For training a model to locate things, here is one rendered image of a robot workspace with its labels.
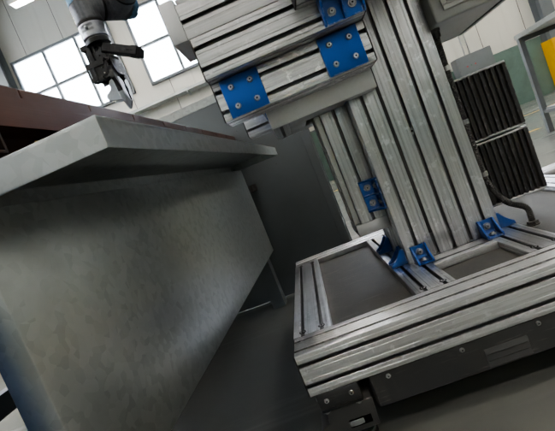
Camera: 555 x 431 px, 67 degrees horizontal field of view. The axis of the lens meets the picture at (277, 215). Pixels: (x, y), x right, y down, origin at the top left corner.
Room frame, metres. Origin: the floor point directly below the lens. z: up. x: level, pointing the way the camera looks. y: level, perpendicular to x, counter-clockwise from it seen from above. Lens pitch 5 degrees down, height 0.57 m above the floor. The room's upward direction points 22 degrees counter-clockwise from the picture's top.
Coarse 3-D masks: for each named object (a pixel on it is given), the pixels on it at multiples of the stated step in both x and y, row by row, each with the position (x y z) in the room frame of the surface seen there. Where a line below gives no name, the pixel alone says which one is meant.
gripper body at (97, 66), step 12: (96, 36) 1.23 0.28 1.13; (108, 36) 1.26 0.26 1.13; (84, 48) 1.25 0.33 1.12; (96, 48) 1.28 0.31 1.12; (96, 60) 1.25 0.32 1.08; (108, 60) 1.23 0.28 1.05; (96, 72) 1.24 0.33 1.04; (108, 72) 1.23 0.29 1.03; (120, 72) 1.25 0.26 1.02; (96, 84) 1.25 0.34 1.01; (108, 84) 1.28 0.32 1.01
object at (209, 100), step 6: (210, 96) 2.05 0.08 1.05; (198, 102) 2.06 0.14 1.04; (204, 102) 2.06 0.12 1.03; (210, 102) 2.05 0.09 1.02; (186, 108) 2.07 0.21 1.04; (192, 108) 2.07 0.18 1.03; (198, 108) 2.06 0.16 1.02; (168, 114) 2.09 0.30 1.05; (174, 114) 2.08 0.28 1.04; (180, 114) 2.08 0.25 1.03; (186, 114) 2.07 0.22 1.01; (162, 120) 2.09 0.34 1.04; (168, 120) 2.09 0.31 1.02; (174, 120) 2.08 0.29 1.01
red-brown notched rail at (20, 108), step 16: (0, 96) 0.58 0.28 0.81; (16, 96) 0.62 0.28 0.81; (32, 96) 0.65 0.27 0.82; (48, 96) 0.69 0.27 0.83; (0, 112) 0.57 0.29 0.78; (16, 112) 0.60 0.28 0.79; (32, 112) 0.64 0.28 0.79; (48, 112) 0.67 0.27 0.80; (64, 112) 0.72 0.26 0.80; (80, 112) 0.77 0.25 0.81; (96, 112) 0.82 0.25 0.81; (112, 112) 0.89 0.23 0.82; (0, 128) 0.57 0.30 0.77; (16, 128) 0.60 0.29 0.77; (32, 128) 0.62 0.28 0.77; (48, 128) 0.65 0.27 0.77; (176, 128) 1.25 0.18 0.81; (192, 128) 1.41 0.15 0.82
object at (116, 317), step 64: (128, 192) 0.72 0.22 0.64; (192, 192) 1.03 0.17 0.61; (0, 256) 0.42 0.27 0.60; (64, 256) 0.51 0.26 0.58; (128, 256) 0.64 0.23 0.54; (192, 256) 0.88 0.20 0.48; (256, 256) 1.38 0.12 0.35; (0, 320) 0.40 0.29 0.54; (64, 320) 0.46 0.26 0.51; (128, 320) 0.57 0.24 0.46; (192, 320) 0.75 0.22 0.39; (64, 384) 0.42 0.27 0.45; (128, 384) 0.52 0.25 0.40; (192, 384) 0.66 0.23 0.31
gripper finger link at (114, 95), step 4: (112, 80) 1.24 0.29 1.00; (120, 80) 1.24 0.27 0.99; (112, 84) 1.24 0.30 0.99; (124, 84) 1.26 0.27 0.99; (112, 88) 1.25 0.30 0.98; (116, 88) 1.24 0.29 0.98; (124, 88) 1.24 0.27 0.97; (112, 92) 1.25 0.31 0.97; (116, 92) 1.24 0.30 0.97; (120, 92) 1.23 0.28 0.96; (124, 92) 1.24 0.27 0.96; (108, 96) 1.25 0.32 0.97; (112, 96) 1.25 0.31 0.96; (116, 96) 1.25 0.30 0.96; (120, 96) 1.24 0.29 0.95; (124, 96) 1.24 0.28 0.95; (128, 96) 1.25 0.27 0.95; (112, 100) 1.25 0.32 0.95; (116, 100) 1.25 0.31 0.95; (124, 100) 1.24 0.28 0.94; (128, 100) 1.25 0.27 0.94; (128, 104) 1.25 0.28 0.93
